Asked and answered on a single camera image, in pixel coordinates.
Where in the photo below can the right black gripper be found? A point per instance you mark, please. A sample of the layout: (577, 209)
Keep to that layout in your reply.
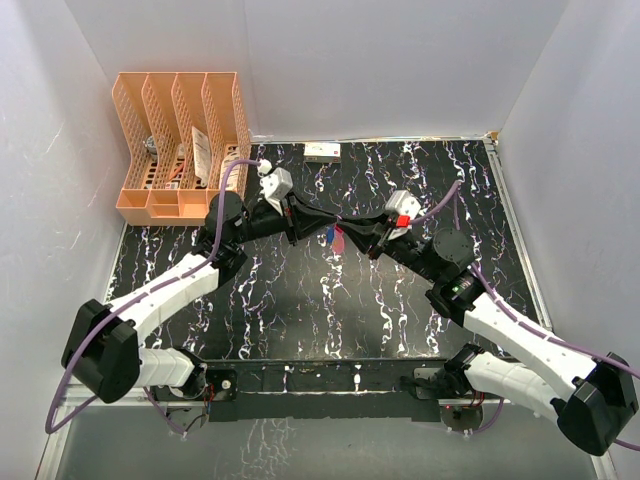
(366, 230)

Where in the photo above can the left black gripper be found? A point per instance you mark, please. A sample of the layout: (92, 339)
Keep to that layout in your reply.
(303, 218)

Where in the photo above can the pink strap keyring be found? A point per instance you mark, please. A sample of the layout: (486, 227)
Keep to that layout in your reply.
(338, 244)

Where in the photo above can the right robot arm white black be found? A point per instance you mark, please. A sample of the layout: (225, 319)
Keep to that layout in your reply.
(591, 397)

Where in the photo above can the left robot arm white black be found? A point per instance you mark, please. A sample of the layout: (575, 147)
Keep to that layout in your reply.
(106, 348)

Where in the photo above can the white small cardboard box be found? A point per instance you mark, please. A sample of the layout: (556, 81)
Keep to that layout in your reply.
(322, 152)

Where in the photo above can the white labelled packet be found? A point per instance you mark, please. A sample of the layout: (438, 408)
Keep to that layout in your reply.
(229, 175)

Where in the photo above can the white paper packet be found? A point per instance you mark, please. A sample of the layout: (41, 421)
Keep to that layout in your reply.
(202, 156)

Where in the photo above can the orange plastic file organizer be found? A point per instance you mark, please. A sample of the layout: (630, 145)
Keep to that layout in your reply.
(161, 188)

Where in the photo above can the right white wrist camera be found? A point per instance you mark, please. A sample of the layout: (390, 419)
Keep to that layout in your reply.
(401, 208)

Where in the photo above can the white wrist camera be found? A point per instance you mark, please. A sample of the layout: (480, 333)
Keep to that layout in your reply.
(275, 184)
(401, 208)

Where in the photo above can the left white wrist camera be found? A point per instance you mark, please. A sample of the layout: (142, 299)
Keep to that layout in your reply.
(275, 184)

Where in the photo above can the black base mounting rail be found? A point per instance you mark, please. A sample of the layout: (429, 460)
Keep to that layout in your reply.
(235, 390)

